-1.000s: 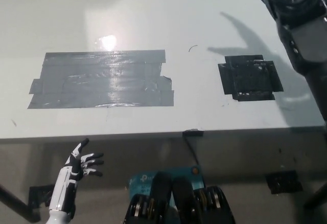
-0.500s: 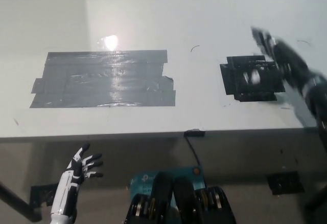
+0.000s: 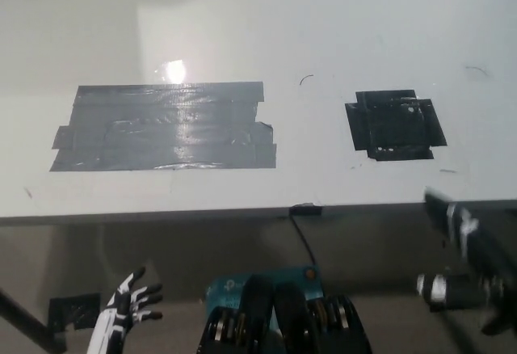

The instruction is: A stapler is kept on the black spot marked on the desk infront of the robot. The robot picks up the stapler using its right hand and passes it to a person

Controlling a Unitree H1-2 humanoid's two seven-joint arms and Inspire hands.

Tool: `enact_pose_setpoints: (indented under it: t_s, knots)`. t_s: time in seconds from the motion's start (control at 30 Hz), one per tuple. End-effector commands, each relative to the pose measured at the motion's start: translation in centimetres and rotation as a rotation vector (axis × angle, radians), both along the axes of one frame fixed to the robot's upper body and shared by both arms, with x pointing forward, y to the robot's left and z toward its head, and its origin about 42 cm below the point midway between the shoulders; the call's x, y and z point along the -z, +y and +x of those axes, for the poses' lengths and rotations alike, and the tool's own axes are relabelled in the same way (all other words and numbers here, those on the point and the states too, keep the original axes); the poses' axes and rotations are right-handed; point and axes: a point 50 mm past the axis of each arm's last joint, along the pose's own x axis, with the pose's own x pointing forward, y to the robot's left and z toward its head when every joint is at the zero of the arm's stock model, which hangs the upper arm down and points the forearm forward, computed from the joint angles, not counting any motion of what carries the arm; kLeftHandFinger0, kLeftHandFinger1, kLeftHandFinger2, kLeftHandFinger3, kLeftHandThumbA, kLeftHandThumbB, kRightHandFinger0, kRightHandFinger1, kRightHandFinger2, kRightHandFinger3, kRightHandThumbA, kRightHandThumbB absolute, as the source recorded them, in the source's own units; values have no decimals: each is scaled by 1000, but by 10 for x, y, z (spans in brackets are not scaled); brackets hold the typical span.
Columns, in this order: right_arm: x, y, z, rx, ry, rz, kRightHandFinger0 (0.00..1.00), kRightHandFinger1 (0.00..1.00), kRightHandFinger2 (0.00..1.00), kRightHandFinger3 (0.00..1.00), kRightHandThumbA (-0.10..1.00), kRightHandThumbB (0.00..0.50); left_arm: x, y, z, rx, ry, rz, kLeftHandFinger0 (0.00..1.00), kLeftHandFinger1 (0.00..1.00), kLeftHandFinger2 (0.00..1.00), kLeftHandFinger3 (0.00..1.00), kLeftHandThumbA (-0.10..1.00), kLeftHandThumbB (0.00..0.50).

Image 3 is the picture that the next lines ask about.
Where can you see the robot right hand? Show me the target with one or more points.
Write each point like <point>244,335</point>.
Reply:
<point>480,245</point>

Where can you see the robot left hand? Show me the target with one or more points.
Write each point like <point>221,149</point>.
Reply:
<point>117,313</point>

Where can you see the black floor tape mark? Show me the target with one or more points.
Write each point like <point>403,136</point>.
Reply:
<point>68,309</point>

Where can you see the black tape square patch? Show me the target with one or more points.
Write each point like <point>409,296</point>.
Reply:
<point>396,127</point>

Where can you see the black metal frame bar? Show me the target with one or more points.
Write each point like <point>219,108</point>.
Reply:
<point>24,315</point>

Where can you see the grey duct tape patch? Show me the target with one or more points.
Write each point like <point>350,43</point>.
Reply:
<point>161,127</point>

